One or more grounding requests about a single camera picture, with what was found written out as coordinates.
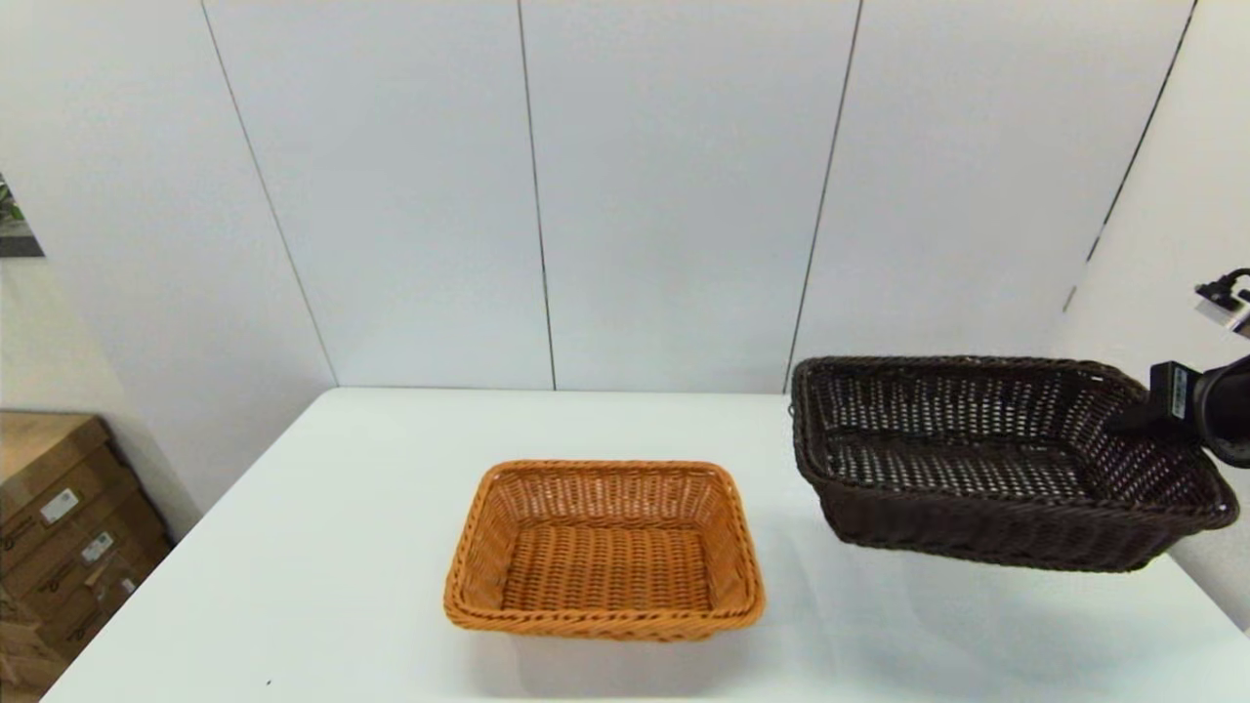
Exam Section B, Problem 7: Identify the dark brown wicker basket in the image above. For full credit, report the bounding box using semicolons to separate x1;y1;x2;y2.
789;354;1241;574

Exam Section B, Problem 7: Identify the orange wicker basket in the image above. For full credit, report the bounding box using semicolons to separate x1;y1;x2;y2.
442;459;766;642

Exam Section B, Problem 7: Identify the brown cardboard box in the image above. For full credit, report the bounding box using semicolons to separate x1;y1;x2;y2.
0;412;136;577
39;537;178;667
0;586;71;703
0;488;162;626

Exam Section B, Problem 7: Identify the dark framed plant picture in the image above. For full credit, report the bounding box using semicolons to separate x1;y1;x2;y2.
0;174;45;257

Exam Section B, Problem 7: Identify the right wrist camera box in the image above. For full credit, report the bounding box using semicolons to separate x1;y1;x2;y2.
1193;278;1250;340

